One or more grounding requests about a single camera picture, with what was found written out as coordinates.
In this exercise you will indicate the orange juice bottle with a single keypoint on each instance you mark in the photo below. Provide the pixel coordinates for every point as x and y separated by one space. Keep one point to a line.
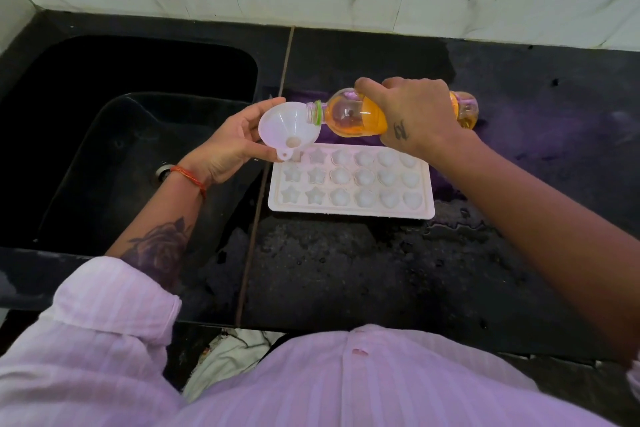
350 116

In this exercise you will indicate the person's right hand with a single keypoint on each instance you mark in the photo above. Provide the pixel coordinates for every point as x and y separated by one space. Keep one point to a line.
420 121

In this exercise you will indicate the pink striped shirt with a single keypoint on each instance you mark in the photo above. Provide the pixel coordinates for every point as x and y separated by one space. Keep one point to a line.
300 386

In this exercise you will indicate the black sink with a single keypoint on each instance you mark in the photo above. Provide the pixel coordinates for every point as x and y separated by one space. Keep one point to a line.
100 141

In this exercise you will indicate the white ice cube tray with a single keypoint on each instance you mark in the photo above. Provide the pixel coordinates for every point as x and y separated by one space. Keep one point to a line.
350 186

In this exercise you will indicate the metal sink drain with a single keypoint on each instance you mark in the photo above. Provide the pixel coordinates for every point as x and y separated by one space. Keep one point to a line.
162 172

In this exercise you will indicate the person's right forearm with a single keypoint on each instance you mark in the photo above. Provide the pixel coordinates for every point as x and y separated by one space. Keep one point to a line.
550 231

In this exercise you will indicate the white plastic funnel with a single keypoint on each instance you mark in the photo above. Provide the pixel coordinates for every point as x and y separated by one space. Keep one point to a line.
287 124

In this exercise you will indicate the person's left hand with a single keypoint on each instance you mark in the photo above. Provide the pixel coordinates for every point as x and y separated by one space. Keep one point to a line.
225 151

